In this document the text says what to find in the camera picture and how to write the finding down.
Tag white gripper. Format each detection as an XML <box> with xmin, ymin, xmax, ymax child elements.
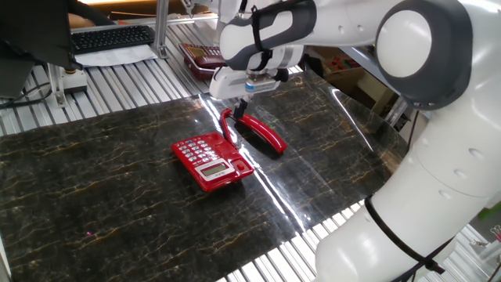
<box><xmin>209</xmin><ymin>65</ymin><xmax>251</xmax><ymax>121</ymax></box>

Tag red telephone handset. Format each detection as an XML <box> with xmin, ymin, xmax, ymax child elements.
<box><xmin>234</xmin><ymin>113</ymin><xmax>288</xmax><ymax>154</ymax></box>

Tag dark red desk telephone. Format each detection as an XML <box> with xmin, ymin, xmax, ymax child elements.
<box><xmin>178</xmin><ymin>42</ymin><xmax>228</xmax><ymax>82</ymax></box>

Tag red telephone base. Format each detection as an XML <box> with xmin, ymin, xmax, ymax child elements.
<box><xmin>171</xmin><ymin>132</ymin><xmax>254</xmax><ymax>193</ymax></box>

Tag cardboard box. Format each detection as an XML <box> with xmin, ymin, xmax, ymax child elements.
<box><xmin>305</xmin><ymin>45</ymin><xmax>396</xmax><ymax>115</ymax></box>

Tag white paper sheet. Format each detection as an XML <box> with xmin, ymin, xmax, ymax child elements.
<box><xmin>74</xmin><ymin>44</ymin><xmax>158</xmax><ymax>67</ymax></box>

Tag black computer keyboard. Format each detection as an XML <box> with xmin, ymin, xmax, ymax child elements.
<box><xmin>70</xmin><ymin>25</ymin><xmax>156</xmax><ymax>55</ymax></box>

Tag dark marble pattern mat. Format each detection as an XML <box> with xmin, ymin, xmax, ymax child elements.
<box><xmin>0</xmin><ymin>70</ymin><xmax>410</xmax><ymax>282</ymax></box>

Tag black computer monitor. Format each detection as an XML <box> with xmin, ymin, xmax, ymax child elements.
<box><xmin>0</xmin><ymin>0</ymin><xmax>84</xmax><ymax>99</ymax></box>

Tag green object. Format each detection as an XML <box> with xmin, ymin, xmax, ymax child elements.
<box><xmin>477</xmin><ymin>201</ymin><xmax>501</xmax><ymax>221</ymax></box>

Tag red telephone cord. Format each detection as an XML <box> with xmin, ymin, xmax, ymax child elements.
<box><xmin>219</xmin><ymin>108</ymin><xmax>240</xmax><ymax>150</ymax></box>

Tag silver blue gripper camera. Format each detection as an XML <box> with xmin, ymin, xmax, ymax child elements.
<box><xmin>244</xmin><ymin>74</ymin><xmax>282</xmax><ymax>94</ymax></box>

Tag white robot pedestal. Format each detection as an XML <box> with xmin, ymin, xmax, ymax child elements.
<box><xmin>193</xmin><ymin>0</ymin><xmax>244</xmax><ymax>45</ymax></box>

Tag aluminium post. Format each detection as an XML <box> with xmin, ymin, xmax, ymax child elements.
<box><xmin>152</xmin><ymin>0</ymin><xmax>170</xmax><ymax>60</ymax></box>

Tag aluminium frame rail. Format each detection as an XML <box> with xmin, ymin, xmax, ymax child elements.
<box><xmin>340</xmin><ymin>45</ymin><xmax>409</xmax><ymax>127</ymax></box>

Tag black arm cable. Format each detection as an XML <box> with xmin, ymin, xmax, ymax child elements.
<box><xmin>363</xmin><ymin>195</ymin><xmax>455</xmax><ymax>282</ymax></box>

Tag black floor cables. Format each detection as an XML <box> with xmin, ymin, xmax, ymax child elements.
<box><xmin>0</xmin><ymin>81</ymin><xmax>54</xmax><ymax>110</ymax></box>

